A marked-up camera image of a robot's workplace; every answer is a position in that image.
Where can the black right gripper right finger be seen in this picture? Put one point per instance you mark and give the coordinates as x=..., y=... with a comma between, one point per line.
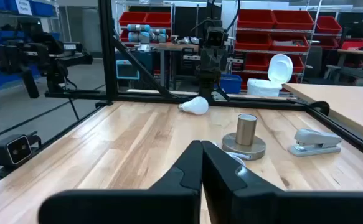
x=262, y=208

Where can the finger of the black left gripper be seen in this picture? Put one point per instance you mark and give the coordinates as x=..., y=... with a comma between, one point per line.
x=221, y=62
x=206, y=62

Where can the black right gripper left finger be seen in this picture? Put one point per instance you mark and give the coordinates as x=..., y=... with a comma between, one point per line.
x=168, y=205

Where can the white lightbulb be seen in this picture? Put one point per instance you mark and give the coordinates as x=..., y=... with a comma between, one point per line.
x=195, y=105

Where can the brass lamp socket base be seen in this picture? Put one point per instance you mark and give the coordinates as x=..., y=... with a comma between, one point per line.
x=245, y=137

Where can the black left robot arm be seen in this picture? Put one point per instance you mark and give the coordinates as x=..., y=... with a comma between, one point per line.
x=207, y=86

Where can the black neighbouring robot arm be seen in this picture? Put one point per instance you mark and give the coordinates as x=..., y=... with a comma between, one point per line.
x=38, y=49

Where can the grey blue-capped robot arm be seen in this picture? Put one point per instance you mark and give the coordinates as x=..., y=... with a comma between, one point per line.
x=144, y=35

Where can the wooden workbench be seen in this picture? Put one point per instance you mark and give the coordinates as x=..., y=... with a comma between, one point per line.
x=175, y=46

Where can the red plastic storage bin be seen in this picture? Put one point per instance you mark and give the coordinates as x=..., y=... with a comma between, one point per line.
x=157, y=19
x=293, y=19
x=256, y=62
x=133, y=18
x=290, y=44
x=328, y=25
x=252, y=42
x=354, y=44
x=255, y=18

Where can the white lidded trash can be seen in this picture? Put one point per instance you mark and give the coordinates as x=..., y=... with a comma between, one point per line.
x=271, y=77

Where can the teal framed box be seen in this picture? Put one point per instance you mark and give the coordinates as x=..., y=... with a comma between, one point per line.
x=127, y=70

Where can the light wooden desk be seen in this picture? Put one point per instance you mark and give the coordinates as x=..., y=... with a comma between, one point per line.
x=340, y=102

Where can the white paper label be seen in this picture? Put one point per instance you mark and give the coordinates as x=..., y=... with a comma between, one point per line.
x=23, y=7

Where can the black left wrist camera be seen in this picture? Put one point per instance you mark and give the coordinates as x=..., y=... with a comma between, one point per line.
x=215, y=37

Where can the black aluminium table frame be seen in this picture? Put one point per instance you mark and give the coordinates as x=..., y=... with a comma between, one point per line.
x=108, y=46

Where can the black table-level camera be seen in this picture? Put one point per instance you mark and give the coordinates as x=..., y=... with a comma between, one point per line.
x=16, y=151

